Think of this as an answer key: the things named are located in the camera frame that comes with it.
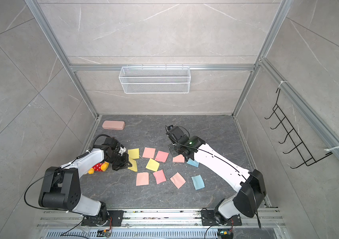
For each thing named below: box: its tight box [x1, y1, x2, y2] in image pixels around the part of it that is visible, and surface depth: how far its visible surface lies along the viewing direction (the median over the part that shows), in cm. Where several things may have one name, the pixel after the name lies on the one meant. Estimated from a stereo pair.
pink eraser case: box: [101, 120, 126, 130], surface depth 113 cm
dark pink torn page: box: [152, 169, 167, 185], surface depth 88 cm
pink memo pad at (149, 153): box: [142, 147, 157, 159], surface depth 100 cm
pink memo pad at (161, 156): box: [155, 150, 170, 163], surface depth 98 cm
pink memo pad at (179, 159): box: [172, 154, 185, 163], surface depth 95 cm
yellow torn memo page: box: [145, 158, 161, 172], surface depth 95 cm
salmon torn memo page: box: [169, 171, 187, 190], surface depth 87 cm
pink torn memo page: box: [136, 172, 150, 187], surface depth 89 cm
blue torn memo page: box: [190, 174, 206, 191], surface depth 86 cm
